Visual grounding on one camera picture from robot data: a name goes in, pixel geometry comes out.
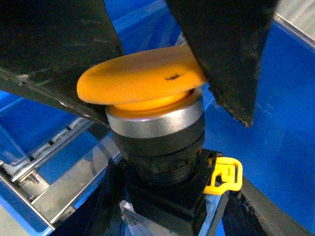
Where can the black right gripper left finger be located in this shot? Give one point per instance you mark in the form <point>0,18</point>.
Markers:
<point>46,45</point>

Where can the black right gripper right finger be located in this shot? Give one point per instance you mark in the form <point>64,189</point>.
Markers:
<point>227,38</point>

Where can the yellow push button large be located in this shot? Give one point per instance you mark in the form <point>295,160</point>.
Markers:
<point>155,111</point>

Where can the blue target bin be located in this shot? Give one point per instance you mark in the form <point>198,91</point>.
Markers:
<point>278,152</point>

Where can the metal roller rack frame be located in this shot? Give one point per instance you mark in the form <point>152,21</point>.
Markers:
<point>63,158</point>

